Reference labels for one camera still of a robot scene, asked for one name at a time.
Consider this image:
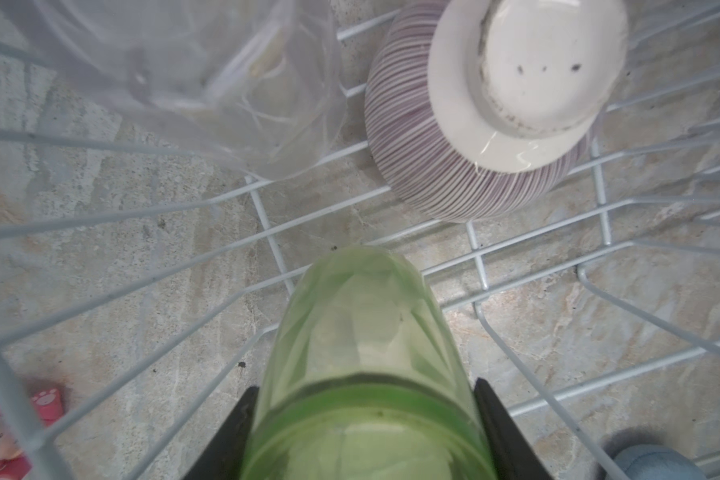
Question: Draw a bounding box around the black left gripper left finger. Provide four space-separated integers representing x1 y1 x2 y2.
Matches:
183 386 259 480

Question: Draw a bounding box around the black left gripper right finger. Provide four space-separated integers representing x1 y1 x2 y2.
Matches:
473 378 552 480

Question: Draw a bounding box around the green translucent cup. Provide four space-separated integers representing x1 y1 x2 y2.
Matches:
242 246 497 479

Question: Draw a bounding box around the red small toy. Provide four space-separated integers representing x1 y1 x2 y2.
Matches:
0 387 64 480

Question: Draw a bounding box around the ribbed ceramic bowl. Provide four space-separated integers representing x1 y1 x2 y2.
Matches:
364 1 629 223

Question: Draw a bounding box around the clear glass cup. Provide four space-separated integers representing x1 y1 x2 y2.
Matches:
0 1 346 180

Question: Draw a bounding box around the white wire dish rack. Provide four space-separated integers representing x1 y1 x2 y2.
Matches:
0 1 720 479

